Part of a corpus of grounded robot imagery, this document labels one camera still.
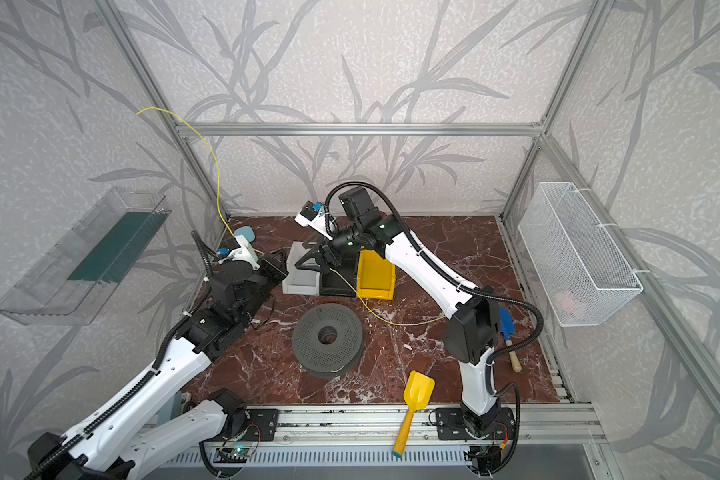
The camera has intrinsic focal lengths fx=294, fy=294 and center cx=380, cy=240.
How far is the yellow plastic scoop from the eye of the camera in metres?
0.75

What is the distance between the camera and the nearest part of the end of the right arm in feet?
1.91

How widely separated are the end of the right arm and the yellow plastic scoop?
0.42m
